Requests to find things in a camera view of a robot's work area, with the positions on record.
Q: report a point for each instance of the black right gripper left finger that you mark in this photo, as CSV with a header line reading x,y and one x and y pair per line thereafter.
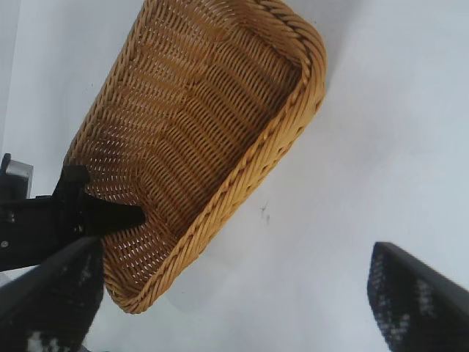
x,y
47,308

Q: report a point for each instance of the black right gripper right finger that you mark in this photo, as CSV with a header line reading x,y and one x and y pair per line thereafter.
x,y
421,304

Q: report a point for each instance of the brown woven wicker basket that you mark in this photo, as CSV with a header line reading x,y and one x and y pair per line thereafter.
x,y
205,128

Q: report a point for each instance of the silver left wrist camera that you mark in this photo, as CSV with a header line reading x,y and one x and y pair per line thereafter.
x,y
20,172

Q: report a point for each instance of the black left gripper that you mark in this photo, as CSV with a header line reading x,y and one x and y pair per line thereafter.
x,y
25,227

